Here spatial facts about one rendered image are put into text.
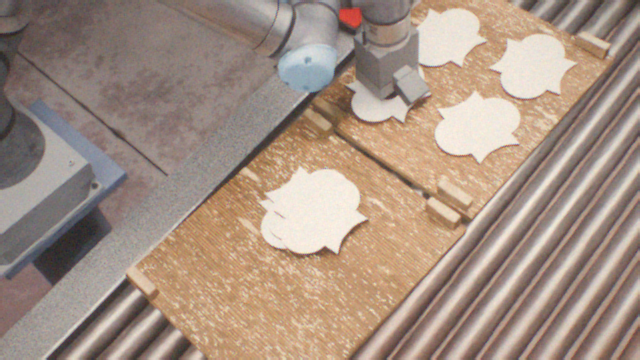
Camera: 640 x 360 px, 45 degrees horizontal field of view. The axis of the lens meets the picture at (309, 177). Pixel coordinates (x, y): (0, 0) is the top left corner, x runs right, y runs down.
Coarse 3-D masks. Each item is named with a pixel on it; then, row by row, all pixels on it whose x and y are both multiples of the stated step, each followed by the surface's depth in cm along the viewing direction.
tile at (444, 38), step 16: (432, 16) 143; (448, 16) 142; (464, 16) 142; (432, 32) 141; (448, 32) 140; (464, 32) 140; (432, 48) 139; (448, 48) 138; (464, 48) 138; (432, 64) 137
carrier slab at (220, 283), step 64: (256, 192) 127; (384, 192) 125; (192, 256) 122; (256, 256) 121; (320, 256) 120; (384, 256) 119; (192, 320) 116; (256, 320) 115; (320, 320) 114; (384, 320) 114
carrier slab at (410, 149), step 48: (432, 0) 146; (480, 0) 145; (480, 48) 139; (576, 48) 136; (336, 96) 136; (432, 96) 134; (480, 96) 133; (576, 96) 131; (384, 144) 130; (432, 144) 129; (528, 144) 127; (432, 192) 124; (480, 192) 123
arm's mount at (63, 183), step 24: (48, 144) 135; (48, 168) 132; (72, 168) 131; (0, 192) 130; (24, 192) 129; (48, 192) 129; (72, 192) 133; (96, 192) 138; (0, 216) 127; (24, 216) 127; (48, 216) 132; (72, 216) 136; (0, 240) 126; (24, 240) 131; (0, 264) 131
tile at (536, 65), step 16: (512, 48) 137; (528, 48) 136; (544, 48) 136; (560, 48) 136; (496, 64) 135; (512, 64) 135; (528, 64) 134; (544, 64) 134; (560, 64) 134; (576, 64) 134; (512, 80) 133; (528, 80) 133; (544, 80) 132; (560, 80) 132; (512, 96) 132; (528, 96) 131
